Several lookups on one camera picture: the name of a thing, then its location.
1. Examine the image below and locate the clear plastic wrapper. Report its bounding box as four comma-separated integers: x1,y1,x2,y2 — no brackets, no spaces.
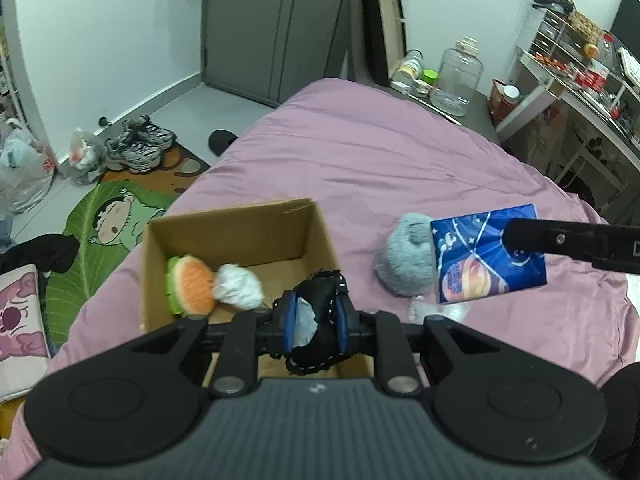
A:
407,294,472,327

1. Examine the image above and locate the dark wooden board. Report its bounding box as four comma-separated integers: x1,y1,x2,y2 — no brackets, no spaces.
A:
359,0,407,87

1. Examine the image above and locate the black monitor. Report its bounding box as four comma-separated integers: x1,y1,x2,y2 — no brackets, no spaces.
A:
610,0,640,57

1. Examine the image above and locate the clear plastic bag with red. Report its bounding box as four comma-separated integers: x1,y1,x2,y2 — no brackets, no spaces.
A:
66,127,109,187

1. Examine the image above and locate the red label soda bottle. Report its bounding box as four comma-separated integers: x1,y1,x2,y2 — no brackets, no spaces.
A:
574,31,617,92

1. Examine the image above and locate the black slipper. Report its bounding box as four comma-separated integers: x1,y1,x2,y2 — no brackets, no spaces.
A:
208,129,240,155

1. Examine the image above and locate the white plastic bag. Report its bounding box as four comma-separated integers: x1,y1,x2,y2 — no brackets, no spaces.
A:
0,119,57,215

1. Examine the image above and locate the white desk shelf unit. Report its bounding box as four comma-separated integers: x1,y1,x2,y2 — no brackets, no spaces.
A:
494,44,640,213

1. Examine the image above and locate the brown cardboard box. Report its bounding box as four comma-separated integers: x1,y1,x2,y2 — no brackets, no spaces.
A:
141,198,375,386

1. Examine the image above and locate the clear drawer organizer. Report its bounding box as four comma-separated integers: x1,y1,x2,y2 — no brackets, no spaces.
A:
529,7,577,57

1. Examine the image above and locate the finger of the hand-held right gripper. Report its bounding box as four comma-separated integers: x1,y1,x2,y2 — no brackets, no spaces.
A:
501,217,640,275

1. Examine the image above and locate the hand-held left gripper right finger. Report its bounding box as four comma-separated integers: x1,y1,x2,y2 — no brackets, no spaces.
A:
334,297,507,397

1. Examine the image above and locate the orange and green plush toy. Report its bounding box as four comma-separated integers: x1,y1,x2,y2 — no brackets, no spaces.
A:
165,255,217,318

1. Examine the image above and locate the large clear plastic jar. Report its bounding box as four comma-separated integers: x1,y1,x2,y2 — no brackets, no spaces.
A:
429,45,484,117

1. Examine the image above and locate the blue printed tissue pack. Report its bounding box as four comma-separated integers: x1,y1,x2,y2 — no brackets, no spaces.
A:
430,203,549,305

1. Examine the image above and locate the red snack tub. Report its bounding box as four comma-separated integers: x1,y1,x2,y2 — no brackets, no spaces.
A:
487,78,522,122

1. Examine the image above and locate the green cartoon floor mat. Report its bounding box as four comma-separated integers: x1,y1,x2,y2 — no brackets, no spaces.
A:
44,180,177,352

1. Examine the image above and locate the brown patterned floor mat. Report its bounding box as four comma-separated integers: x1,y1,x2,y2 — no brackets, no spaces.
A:
99,141,212,196

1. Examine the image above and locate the grey wardrobe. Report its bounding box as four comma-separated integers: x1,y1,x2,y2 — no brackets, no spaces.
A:
201,0,352,109

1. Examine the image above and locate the small jar with yellow contents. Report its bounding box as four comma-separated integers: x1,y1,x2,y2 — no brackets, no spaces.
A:
394,49,425,87

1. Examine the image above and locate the black seat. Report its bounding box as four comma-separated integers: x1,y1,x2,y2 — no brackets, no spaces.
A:
592,359,640,480

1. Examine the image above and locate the pink cartoon cushion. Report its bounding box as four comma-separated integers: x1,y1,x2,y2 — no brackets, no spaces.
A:
0,263,52,402

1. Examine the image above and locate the black clothing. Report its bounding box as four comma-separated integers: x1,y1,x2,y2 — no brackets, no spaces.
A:
0,233,82,287

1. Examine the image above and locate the woven basket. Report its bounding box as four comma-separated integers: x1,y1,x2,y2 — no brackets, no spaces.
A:
566,9,605,45

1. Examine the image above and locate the grey fluffy plush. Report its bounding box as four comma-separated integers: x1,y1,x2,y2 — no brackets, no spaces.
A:
372,212,441,297

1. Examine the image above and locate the grey and black sneaker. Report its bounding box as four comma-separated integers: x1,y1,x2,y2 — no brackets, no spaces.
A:
104,135,162,174
121,115,177,151

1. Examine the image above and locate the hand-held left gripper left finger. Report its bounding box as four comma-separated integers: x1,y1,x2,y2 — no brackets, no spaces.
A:
127,293,301,399

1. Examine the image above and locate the black stitched fabric pouch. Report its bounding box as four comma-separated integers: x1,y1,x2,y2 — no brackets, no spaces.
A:
272,270,357,377

